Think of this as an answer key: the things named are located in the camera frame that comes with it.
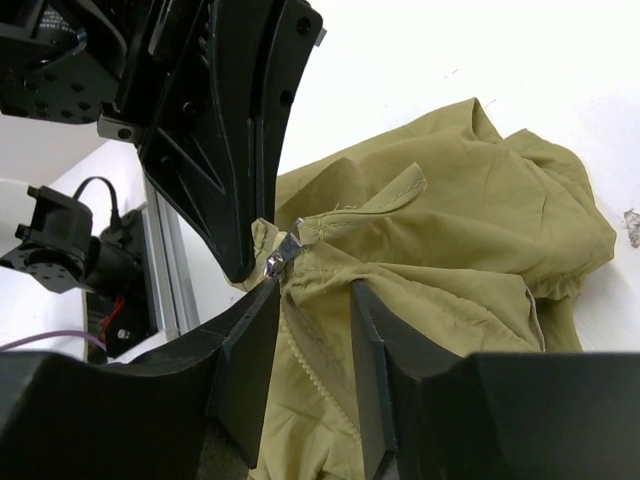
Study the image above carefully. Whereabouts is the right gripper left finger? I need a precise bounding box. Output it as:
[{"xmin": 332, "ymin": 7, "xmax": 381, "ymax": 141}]
[{"xmin": 1, "ymin": 280, "xmax": 280, "ymax": 479}]

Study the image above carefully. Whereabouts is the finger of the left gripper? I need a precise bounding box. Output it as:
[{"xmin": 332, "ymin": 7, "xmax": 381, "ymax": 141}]
[
  {"xmin": 141, "ymin": 1, "xmax": 257, "ymax": 282},
  {"xmin": 252, "ymin": 1, "xmax": 323, "ymax": 220}
]

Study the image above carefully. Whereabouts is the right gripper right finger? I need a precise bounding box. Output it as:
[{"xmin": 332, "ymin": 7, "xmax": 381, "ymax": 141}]
[{"xmin": 351, "ymin": 281, "xmax": 639, "ymax": 479}]

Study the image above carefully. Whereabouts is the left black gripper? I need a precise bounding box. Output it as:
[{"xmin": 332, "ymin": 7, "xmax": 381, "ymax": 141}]
[{"xmin": 1, "ymin": 1, "xmax": 208, "ymax": 138}]

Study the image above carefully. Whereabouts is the olive tan jacket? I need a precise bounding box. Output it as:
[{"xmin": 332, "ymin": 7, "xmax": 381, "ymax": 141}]
[{"xmin": 243, "ymin": 99, "xmax": 616, "ymax": 479}]

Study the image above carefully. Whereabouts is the silver zipper pull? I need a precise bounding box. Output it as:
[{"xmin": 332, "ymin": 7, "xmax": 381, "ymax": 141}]
[{"xmin": 263, "ymin": 218, "xmax": 304, "ymax": 279}]

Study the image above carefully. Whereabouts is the front aluminium rail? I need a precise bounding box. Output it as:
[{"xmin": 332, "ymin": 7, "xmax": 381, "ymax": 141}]
[{"xmin": 143, "ymin": 180, "xmax": 200, "ymax": 340}]

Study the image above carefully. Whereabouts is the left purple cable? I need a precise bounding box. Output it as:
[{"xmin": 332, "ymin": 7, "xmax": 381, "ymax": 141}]
[{"xmin": 0, "ymin": 329, "xmax": 109, "ymax": 354}]

